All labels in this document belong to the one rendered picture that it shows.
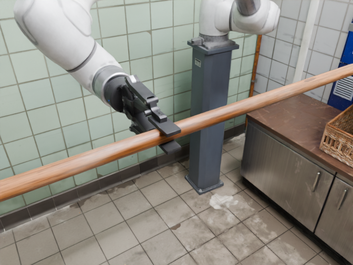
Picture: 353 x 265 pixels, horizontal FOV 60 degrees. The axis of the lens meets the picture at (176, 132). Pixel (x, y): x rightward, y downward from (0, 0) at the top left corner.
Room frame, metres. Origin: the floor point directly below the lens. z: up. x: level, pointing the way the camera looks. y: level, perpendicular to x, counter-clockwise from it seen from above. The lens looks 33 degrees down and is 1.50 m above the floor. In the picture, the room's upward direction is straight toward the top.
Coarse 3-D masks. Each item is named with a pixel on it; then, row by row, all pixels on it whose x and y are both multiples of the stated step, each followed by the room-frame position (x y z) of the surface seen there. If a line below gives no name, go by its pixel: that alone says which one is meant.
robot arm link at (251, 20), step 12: (240, 0) 1.33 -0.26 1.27; (252, 0) 1.34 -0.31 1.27; (264, 0) 1.47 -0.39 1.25; (240, 12) 1.46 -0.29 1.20; (252, 12) 1.42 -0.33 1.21; (264, 12) 1.45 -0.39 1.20; (276, 12) 1.48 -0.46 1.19; (240, 24) 1.49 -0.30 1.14; (252, 24) 1.45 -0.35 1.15; (264, 24) 1.47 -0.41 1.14; (276, 24) 1.48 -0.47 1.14
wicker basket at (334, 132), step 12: (348, 108) 1.34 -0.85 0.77; (336, 120) 1.29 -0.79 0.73; (348, 120) 1.36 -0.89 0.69; (324, 132) 1.25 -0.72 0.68; (336, 132) 1.21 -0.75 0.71; (348, 132) 1.39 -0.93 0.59; (324, 144) 1.24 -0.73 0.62; (336, 144) 1.20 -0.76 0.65; (348, 144) 1.16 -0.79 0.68; (336, 156) 1.18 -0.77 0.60; (348, 156) 1.14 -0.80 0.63
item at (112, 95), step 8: (112, 80) 0.63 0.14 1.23; (120, 80) 0.62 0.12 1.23; (112, 88) 0.61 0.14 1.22; (120, 88) 0.61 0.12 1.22; (128, 88) 0.58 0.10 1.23; (112, 96) 0.60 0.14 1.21; (120, 96) 0.61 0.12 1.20; (128, 96) 0.58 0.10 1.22; (136, 96) 0.57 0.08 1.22; (112, 104) 0.60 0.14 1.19; (120, 104) 0.60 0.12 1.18; (120, 112) 0.61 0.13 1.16; (136, 112) 0.57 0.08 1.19
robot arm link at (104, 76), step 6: (108, 66) 0.69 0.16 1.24; (114, 66) 0.69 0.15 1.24; (102, 72) 0.67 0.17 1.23; (108, 72) 0.66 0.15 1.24; (114, 72) 0.65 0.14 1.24; (120, 72) 0.66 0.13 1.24; (96, 78) 0.66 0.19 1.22; (102, 78) 0.65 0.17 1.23; (108, 78) 0.64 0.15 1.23; (114, 78) 0.64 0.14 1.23; (96, 84) 0.65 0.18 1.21; (102, 84) 0.63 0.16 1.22; (96, 90) 0.65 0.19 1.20; (102, 90) 0.63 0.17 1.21; (102, 96) 0.63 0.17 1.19
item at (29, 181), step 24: (336, 72) 0.73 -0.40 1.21; (264, 96) 0.60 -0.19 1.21; (288, 96) 0.63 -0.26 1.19; (192, 120) 0.50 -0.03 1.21; (216, 120) 0.52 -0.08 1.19; (120, 144) 0.42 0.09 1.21; (144, 144) 0.43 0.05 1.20; (48, 168) 0.36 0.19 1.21; (72, 168) 0.37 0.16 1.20; (0, 192) 0.31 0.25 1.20; (24, 192) 0.33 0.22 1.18
